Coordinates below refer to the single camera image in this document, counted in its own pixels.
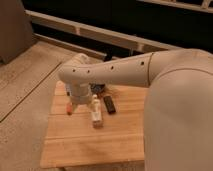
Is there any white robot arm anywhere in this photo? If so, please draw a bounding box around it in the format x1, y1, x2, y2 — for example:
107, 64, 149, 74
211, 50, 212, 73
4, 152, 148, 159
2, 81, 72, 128
59, 49, 213, 171

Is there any white plastic bottle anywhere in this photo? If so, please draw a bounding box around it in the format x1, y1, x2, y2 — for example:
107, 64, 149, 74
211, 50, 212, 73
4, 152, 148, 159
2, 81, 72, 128
91, 94, 103, 128

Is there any grey cabinet corner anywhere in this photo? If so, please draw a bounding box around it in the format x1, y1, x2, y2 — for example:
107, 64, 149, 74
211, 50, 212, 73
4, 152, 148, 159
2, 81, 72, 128
0, 0, 36, 63

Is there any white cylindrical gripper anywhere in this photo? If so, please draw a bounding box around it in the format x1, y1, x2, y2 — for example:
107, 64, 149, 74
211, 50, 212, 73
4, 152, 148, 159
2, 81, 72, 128
65, 84, 92, 112

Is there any white metal railing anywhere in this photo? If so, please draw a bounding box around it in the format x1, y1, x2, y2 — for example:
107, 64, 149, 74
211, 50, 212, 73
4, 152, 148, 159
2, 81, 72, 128
22, 0, 213, 56

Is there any black rectangular remote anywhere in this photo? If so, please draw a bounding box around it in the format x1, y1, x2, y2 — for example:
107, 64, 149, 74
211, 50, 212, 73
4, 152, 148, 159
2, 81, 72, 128
103, 96, 116, 114

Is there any dark ceramic bowl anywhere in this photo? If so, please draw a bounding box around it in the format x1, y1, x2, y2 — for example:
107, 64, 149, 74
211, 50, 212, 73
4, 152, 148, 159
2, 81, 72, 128
91, 84, 105, 94

